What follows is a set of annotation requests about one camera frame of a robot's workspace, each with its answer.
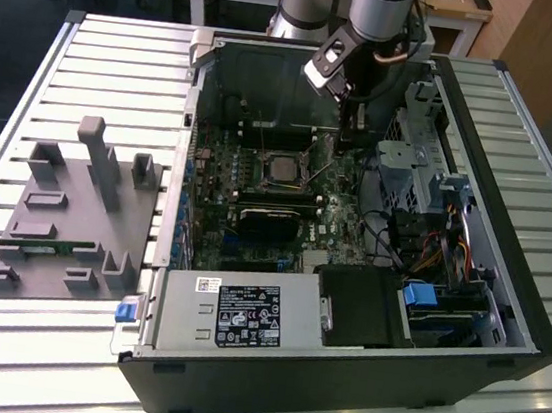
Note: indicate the green motherboard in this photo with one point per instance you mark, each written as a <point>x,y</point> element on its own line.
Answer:
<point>335,214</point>

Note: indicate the CPU socket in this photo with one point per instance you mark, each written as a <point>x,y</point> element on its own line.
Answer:
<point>262,169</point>

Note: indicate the black PC case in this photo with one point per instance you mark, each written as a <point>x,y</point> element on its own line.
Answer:
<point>283,394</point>

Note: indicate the silver power supply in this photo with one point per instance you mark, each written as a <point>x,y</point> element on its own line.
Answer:
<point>183,306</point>

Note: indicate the grey parts rack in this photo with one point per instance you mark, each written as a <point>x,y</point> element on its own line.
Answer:
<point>77,222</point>

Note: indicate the silver CPU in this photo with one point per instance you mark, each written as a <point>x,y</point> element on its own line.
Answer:
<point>284,169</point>

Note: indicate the blue disk carrier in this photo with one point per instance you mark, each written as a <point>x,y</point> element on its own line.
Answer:
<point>421,295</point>

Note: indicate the blue case latch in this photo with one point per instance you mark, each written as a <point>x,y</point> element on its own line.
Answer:
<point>124,313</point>

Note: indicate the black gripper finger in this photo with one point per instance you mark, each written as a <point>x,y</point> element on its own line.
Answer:
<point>351,137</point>

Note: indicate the metal drive cage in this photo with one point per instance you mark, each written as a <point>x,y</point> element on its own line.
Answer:
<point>410,182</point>

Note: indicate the metal disk bay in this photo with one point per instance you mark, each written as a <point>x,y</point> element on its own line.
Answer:
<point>493,324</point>

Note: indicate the black graphics card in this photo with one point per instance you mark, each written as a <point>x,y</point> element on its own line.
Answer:
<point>268,226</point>

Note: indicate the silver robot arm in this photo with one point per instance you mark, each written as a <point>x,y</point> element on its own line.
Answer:
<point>381,8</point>

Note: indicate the black fan shroud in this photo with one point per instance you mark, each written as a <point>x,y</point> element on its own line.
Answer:
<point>364,308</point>

